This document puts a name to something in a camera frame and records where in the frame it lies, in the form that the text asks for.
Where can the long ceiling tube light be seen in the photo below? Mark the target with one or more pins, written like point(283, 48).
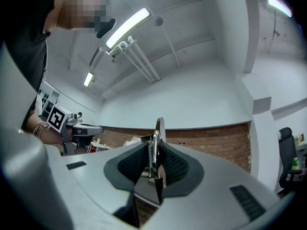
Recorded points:
point(128, 27)

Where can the white ceiling pipes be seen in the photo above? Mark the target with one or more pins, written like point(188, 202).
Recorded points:
point(144, 61)

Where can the black office chair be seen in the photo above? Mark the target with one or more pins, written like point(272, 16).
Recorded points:
point(287, 150)

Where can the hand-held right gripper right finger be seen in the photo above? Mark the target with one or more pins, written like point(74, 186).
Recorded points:
point(216, 188)

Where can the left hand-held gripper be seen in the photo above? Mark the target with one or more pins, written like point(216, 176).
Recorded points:
point(57, 118)

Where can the green bottle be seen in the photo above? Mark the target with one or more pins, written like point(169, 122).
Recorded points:
point(295, 164)

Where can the black head-worn camera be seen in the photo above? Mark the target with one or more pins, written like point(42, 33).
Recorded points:
point(105, 27)

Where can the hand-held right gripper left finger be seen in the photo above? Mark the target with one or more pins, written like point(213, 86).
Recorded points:
point(91, 176)

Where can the small ceiling light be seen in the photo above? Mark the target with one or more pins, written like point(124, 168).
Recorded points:
point(88, 79)

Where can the round ceiling smoke detector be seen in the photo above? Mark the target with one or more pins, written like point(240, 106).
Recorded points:
point(159, 21)

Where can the white chair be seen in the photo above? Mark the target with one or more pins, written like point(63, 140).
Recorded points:
point(132, 141)

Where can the small metal spring tool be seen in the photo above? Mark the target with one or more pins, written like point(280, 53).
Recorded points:
point(157, 140)

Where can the white shelf unit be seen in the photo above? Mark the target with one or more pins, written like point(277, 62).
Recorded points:
point(49, 98)

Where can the person's head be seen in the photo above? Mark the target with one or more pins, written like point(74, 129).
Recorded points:
point(79, 8)

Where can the person's black shirt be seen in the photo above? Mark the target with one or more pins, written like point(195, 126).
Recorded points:
point(26, 32)

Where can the unlit ceiling light fixture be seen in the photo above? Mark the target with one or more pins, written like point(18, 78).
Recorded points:
point(97, 56)

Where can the person's left forearm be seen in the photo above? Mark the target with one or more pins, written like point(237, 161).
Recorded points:
point(48, 135)

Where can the white table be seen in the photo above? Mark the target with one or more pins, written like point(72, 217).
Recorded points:
point(99, 145)

